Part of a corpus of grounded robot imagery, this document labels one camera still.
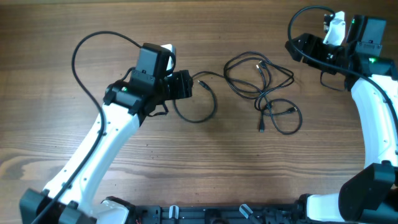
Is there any black cable bundle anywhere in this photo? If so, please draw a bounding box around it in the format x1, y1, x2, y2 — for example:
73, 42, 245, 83
172, 51, 303, 136

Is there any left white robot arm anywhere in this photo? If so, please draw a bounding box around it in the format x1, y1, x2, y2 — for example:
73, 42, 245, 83
19, 43, 193, 223

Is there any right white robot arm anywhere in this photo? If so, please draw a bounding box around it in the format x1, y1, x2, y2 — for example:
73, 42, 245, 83
285, 12, 397, 223

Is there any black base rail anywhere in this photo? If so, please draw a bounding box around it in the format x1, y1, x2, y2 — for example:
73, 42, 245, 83
128, 204, 311, 224

